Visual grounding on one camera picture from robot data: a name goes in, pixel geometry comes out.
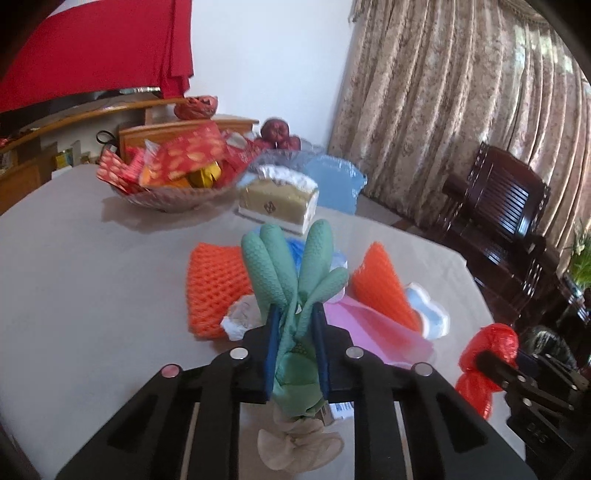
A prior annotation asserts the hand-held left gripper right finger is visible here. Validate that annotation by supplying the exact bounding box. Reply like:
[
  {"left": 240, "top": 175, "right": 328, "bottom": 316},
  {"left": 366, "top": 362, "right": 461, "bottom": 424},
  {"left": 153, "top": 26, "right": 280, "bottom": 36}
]
[{"left": 311, "top": 305, "right": 539, "bottom": 480}]

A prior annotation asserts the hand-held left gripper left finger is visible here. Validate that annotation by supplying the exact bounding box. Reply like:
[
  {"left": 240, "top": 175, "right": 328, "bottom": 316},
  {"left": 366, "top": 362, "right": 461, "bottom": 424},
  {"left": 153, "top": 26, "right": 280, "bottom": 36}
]
[{"left": 55, "top": 307, "right": 282, "bottom": 480}]

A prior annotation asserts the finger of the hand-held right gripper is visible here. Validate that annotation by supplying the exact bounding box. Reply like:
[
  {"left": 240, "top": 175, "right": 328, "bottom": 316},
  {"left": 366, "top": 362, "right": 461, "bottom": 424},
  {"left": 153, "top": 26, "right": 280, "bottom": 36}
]
[
  {"left": 478, "top": 351, "right": 577, "bottom": 412},
  {"left": 517, "top": 352, "right": 579, "bottom": 385}
]

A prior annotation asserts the waste bin with black bag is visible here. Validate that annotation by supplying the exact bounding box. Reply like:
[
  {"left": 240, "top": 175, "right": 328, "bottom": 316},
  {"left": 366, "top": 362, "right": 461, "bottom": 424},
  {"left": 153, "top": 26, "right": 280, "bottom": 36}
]
[{"left": 522, "top": 325, "right": 583, "bottom": 370}]

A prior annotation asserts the red plastic bag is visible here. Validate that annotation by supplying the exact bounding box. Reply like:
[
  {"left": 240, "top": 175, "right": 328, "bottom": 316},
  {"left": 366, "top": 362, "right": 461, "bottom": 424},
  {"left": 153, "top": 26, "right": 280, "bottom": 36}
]
[{"left": 455, "top": 323, "right": 520, "bottom": 421}]

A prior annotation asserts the white tissue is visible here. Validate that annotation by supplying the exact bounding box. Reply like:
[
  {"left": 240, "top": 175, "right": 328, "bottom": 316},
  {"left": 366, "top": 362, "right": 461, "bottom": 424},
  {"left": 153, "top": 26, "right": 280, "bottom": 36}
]
[{"left": 221, "top": 295, "right": 271, "bottom": 342}]

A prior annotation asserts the pink plastic sheet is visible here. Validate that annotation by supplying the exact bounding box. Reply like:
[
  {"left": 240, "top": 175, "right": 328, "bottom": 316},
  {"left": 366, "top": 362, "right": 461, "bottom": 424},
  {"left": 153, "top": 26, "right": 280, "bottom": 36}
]
[{"left": 323, "top": 295, "right": 437, "bottom": 370}]

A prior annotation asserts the green rubber glove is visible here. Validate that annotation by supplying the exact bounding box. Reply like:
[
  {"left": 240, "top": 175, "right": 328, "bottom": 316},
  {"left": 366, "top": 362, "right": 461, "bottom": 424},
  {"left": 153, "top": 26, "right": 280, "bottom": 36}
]
[{"left": 241, "top": 219, "right": 350, "bottom": 474}]

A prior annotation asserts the blue and white face mask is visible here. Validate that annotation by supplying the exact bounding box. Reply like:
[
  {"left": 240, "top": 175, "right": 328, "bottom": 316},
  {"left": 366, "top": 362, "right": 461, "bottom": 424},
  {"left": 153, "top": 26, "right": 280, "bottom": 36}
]
[{"left": 405, "top": 282, "right": 451, "bottom": 341}]

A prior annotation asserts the orange foam fruit net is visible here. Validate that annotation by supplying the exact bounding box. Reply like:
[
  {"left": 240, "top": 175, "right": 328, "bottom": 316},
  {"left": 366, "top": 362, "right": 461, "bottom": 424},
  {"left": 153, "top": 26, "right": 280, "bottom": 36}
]
[
  {"left": 186, "top": 242, "right": 254, "bottom": 341},
  {"left": 347, "top": 242, "right": 423, "bottom": 333}
]

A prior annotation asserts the potted green plant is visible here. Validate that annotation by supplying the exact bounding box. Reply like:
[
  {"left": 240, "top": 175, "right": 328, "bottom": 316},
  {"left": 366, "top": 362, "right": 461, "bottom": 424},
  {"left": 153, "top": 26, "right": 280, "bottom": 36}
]
[{"left": 566, "top": 222, "right": 591, "bottom": 291}]

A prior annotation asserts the gold tissue box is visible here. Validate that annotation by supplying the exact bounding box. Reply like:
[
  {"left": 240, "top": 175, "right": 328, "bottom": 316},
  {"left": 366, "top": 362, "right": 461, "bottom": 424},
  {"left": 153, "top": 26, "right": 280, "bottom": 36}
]
[{"left": 238, "top": 165, "right": 319, "bottom": 236}]

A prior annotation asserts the glass snack bowl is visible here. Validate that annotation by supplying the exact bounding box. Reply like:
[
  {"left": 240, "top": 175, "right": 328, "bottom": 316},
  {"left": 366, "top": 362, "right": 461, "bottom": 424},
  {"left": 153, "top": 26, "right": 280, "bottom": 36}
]
[{"left": 96, "top": 157, "right": 252, "bottom": 214}]

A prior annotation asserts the dark wooden armchair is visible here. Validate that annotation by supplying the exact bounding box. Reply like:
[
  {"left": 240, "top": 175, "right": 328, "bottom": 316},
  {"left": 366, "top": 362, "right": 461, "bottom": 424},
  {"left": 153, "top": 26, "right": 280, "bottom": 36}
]
[{"left": 441, "top": 141, "right": 561, "bottom": 296}]

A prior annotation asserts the glass fruit bowl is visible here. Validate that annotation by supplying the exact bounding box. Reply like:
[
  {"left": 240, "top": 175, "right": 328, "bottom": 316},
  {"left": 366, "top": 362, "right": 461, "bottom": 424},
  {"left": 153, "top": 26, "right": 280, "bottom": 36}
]
[{"left": 249, "top": 138, "right": 326, "bottom": 172}]

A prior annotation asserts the patterned beige curtain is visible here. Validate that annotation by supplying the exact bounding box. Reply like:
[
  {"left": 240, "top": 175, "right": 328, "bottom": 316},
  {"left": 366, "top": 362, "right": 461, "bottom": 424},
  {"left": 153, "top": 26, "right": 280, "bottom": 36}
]
[{"left": 325, "top": 0, "right": 591, "bottom": 259}]

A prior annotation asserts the red cloth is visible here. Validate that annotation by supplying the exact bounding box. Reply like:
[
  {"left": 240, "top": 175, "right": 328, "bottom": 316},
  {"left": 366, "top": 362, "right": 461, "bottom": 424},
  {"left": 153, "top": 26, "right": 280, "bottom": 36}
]
[{"left": 0, "top": 0, "right": 195, "bottom": 114}]

